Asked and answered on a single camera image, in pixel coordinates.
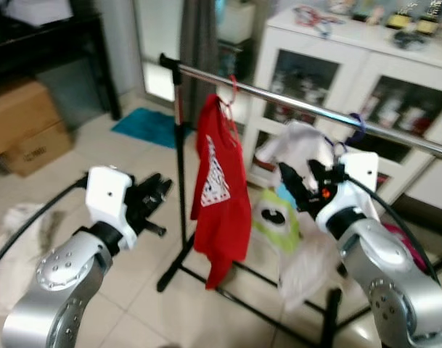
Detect purple plastic hanger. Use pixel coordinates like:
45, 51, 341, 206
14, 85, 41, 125
337, 112, 369, 154

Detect red plastic hanger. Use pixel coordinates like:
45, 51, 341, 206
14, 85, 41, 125
217, 75, 240, 131

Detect white hanging garment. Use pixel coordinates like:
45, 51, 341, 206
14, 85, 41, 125
255, 120, 346, 314

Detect teal floor mat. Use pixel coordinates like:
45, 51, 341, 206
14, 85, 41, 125
110, 107, 180, 149

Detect red printed t-shirt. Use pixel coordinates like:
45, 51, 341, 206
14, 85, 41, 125
190, 93, 253, 291

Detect small brown cardboard box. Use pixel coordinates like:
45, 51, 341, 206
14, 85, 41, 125
0, 122, 73, 178

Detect white glass-door cabinet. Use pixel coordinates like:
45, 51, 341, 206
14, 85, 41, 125
242, 7, 442, 211

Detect crumpled white cloth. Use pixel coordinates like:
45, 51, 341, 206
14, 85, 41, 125
0, 203, 59, 317

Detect grey curtain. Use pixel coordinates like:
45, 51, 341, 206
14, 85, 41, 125
179, 0, 220, 109

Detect large brown cardboard box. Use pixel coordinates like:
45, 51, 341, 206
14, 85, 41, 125
0, 78, 62, 160

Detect gold black trophy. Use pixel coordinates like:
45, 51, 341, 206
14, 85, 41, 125
416, 0, 442, 36
386, 0, 415, 31

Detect black desk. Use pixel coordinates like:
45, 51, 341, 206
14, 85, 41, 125
0, 0, 123, 121

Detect white paper sheet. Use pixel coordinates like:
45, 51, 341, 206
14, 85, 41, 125
3, 0, 73, 27

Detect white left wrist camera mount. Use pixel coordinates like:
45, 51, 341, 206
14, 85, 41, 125
85, 166, 139, 231

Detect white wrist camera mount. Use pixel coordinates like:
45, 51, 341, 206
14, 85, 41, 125
316, 151, 381, 233
85, 166, 139, 231

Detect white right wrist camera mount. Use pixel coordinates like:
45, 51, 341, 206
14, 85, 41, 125
316, 151, 381, 233

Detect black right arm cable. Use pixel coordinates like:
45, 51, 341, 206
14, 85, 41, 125
344, 174, 442, 288

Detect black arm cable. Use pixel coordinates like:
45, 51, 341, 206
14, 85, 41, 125
344, 174, 442, 288
0, 174, 89, 277

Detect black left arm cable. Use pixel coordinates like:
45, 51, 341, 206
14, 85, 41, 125
0, 174, 89, 277

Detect colourful lanyard bundle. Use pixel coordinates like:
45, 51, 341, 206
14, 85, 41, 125
293, 6, 338, 38

